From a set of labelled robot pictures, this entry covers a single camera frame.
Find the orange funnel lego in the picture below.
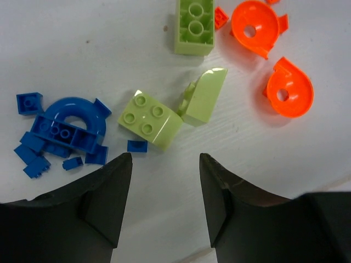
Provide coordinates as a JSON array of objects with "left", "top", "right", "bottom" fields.
[
  {"left": 230, "top": 1, "right": 289, "bottom": 60},
  {"left": 263, "top": 57, "right": 314, "bottom": 118}
]

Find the green studded lego brick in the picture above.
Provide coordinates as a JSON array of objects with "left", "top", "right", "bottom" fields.
[{"left": 117, "top": 90, "right": 183, "bottom": 150}]

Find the orange funnel lego far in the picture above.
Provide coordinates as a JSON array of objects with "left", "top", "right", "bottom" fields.
[{"left": 230, "top": 1, "right": 289, "bottom": 60}]

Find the small blue lego piece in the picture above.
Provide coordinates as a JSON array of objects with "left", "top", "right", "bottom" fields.
[{"left": 16, "top": 92, "right": 43, "bottom": 116}]

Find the small blue lego plate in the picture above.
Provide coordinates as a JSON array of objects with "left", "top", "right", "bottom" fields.
[{"left": 84, "top": 145, "right": 109, "bottom": 165}]

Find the green curved lego brick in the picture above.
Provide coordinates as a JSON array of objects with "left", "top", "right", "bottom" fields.
[{"left": 177, "top": 67, "right": 228, "bottom": 127}]

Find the small blue lego slope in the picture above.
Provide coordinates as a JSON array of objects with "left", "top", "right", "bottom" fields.
[{"left": 14, "top": 144, "right": 38, "bottom": 165}]

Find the small blue lego tile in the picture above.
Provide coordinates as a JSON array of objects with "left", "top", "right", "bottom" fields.
[{"left": 127, "top": 140, "right": 148, "bottom": 153}]

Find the blue curved lego piece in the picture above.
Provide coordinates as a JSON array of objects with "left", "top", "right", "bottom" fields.
[{"left": 30, "top": 97, "right": 112, "bottom": 155}]

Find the orange funnel lego near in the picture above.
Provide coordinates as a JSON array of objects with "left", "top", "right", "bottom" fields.
[{"left": 263, "top": 57, "right": 314, "bottom": 118}]

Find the small blue lego block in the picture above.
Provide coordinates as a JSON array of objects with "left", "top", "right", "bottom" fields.
[{"left": 24, "top": 156, "right": 51, "bottom": 179}]

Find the small orange lego square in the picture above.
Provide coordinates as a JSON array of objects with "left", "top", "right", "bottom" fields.
[{"left": 214, "top": 6, "right": 229, "bottom": 30}]

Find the small orange lego tile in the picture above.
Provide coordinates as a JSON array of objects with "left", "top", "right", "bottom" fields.
[{"left": 266, "top": 0, "right": 280, "bottom": 4}]

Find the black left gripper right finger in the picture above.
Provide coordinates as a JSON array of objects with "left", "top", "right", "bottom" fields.
[{"left": 199, "top": 153, "right": 350, "bottom": 262}]

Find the large green rectangular lego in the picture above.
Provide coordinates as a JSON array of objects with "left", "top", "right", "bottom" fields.
[{"left": 174, "top": 0, "right": 214, "bottom": 56}]

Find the small blue lego brick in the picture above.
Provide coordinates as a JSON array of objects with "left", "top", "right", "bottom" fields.
[{"left": 62, "top": 157, "right": 83, "bottom": 171}]

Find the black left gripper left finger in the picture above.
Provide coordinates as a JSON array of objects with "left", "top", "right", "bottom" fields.
[{"left": 1, "top": 153, "right": 133, "bottom": 262}]

